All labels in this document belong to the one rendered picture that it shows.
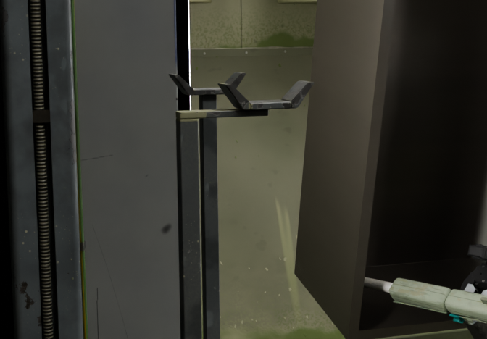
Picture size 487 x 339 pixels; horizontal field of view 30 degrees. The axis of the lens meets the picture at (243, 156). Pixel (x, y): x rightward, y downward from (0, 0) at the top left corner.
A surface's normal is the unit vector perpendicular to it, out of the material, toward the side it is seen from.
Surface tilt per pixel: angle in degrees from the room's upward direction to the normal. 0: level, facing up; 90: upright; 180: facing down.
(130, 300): 90
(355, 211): 89
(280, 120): 57
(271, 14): 90
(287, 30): 90
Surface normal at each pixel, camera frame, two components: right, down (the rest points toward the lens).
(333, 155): -0.95, 0.04
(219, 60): 0.24, -0.44
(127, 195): 0.29, 0.13
